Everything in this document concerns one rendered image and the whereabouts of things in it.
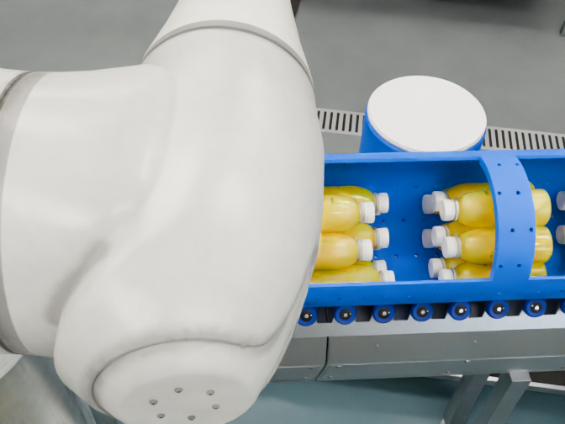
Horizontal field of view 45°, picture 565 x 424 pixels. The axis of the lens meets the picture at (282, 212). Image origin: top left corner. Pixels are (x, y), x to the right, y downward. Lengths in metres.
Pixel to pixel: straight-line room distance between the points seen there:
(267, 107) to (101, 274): 0.11
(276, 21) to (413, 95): 1.32
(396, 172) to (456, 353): 0.39
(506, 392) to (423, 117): 0.69
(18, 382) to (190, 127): 0.22
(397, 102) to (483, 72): 1.97
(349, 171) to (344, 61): 2.18
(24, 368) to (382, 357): 1.06
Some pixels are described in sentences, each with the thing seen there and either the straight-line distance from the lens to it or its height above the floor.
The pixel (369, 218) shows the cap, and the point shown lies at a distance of 1.24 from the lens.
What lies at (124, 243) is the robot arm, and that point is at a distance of 0.26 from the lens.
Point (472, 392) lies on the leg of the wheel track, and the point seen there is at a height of 0.29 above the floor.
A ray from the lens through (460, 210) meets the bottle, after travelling 1.28.
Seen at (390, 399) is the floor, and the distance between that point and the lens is 2.35.
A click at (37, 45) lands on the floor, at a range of 3.75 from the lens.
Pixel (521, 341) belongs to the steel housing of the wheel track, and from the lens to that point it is 1.50.
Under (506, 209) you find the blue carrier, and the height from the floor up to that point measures 1.22.
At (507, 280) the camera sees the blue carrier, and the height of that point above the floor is 1.11.
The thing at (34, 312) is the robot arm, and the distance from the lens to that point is 0.29.
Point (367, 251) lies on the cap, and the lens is 1.24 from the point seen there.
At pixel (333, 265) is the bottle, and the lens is 1.23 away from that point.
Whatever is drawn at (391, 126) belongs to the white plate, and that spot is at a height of 1.04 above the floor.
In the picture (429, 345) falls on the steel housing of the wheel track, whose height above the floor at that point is 0.87.
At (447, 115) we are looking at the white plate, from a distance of 1.66.
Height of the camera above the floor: 2.08
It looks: 49 degrees down
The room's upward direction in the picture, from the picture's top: 3 degrees clockwise
